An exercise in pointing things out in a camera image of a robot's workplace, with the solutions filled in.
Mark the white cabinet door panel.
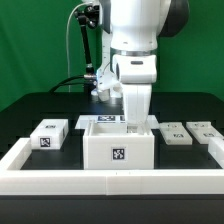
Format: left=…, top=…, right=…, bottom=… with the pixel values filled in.
left=186, top=121, right=222, bottom=144
left=159, top=122, right=193, bottom=145

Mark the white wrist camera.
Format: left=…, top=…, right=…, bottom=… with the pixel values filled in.
left=97, top=72, right=122, bottom=101

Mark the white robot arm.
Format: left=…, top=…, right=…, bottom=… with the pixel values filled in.
left=97, top=0, right=189, bottom=131

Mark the black cable bundle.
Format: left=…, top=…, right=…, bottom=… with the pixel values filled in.
left=48, top=75, right=98, bottom=94

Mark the small white cabinet top block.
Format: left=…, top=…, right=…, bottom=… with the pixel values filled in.
left=30, top=119, right=69, bottom=150

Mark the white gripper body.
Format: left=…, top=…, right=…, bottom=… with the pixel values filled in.
left=112, top=54, right=157, bottom=124

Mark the white cable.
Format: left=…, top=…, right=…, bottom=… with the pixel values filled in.
left=65, top=2, right=88, bottom=94

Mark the white U-shaped obstacle frame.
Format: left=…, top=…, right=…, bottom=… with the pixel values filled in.
left=0, top=138, right=224, bottom=195

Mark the white cabinet body box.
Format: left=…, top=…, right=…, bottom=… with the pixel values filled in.
left=83, top=121, right=155, bottom=170

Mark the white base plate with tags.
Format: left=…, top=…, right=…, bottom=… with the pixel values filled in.
left=75, top=115, right=159, bottom=129

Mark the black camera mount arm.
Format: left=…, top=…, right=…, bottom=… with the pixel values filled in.
left=74, top=3, right=99, bottom=76

